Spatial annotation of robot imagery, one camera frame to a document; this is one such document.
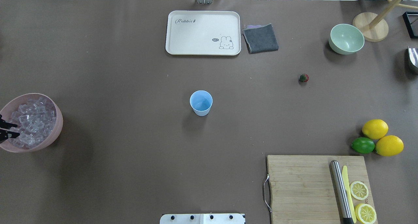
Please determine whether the pile of clear ice cubes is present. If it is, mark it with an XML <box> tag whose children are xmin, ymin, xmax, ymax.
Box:
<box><xmin>8</xmin><ymin>96</ymin><xmax>57</xmax><ymax>149</ymax></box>

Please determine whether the light blue plastic cup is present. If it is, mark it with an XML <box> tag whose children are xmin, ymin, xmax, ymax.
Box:
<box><xmin>189</xmin><ymin>90</ymin><xmax>213</xmax><ymax>117</ymax></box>

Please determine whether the steel ice scoop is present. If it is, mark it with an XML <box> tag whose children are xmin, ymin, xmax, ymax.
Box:
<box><xmin>407</xmin><ymin>47</ymin><xmax>418</xmax><ymax>75</ymax></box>

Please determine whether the pink bowl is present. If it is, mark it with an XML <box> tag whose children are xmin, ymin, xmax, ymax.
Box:
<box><xmin>1</xmin><ymin>93</ymin><xmax>64</xmax><ymax>153</ymax></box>

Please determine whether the cream rabbit tray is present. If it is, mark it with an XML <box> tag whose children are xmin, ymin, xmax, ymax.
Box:
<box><xmin>165</xmin><ymin>11</ymin><xmax>241</xmax><ymax>56</ymax></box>

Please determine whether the dark grey folded cloth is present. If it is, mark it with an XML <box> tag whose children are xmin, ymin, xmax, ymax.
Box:
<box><xmin>242</xmin><ymin>24</ymin><xmax>279</xmax><ymax>54</ymax></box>

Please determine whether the wooden cutting board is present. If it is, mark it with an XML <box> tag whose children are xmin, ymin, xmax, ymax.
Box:
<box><xmin>266</xmin><ymin>155</ymin><xmax>371</xmax><ymax>224</ymax></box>

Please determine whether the small red strawberry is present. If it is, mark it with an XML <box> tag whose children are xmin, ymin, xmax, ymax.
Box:
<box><xmin>298</xmin><ymin>73</ymin><xmax>309</xmax><ymax>83</ymax></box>

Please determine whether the mint green bowl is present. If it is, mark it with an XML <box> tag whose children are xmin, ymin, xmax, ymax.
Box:
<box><xmin>328</xmin><ymin>24</ymin><xmax>365</xmax><ymax>55</ymax></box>

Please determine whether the lemon slice upper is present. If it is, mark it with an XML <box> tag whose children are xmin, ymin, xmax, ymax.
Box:
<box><xmin>349</xmin><ymin>181</ymin><xmax>369</xmax><ymax>200</ymax></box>

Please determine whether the lemon slice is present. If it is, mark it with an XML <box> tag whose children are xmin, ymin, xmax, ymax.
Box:
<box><xmin>349</xmin><ymin>181</ymin><xmax>369</xmax><ymax>200</ymax></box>
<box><xmin>354</xmin><ymin>203</ymin><xmax>377</xmax><ymax>224</ymax></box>

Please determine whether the green lime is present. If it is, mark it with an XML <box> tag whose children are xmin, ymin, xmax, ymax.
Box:
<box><xmin>351</xmin><ymin>137</ymin><xmax>376</xmax><ymax>154</ymax></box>

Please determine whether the lemon slice lower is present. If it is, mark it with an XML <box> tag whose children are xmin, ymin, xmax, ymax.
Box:
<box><xmin>354</xmin><ymin>203</ymin><xmax>377</xmax><ymax>224</ymax></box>

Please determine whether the yellow lemon rear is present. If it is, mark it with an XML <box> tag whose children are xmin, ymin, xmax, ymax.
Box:
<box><xmin>362</xmin><ymin>119</ymin><xmax>389</xmax><ymax>140</ymax></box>

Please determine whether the yellow lemon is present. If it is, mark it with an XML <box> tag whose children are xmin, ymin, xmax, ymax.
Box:
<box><xmin>362</xmin><ymin>119</ymin><xmax>389</xmax><ymax>140</ymax></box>
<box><xmin>375</xmin><ymin>135</ymin><xmax>404</xmax><ymax>156</ymax></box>

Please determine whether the wooden mug tree stand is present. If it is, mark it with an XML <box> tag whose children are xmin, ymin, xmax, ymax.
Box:
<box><xmin>353</xmin><ymin>0</ymin><xmax>418</xmax><ymax>42</ymax></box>

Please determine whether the yellow lemon front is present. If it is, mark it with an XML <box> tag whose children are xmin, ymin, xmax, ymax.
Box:
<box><xmin>375</xmin><ymin>135</ymin><xmax>404</xmax><ymax>156</ymax></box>

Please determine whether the black rectangular tray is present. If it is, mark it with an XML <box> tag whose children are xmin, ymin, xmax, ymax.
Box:
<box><xmin>402</xmin><ymin>11</ymin><xmax>418</xmax><ymax>39</ymax></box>

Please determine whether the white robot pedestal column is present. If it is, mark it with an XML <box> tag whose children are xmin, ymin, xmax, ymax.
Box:
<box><xmin>159</xmin><ymin>213</ymin><xmax>246</xmax><ymax>224</ymax></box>

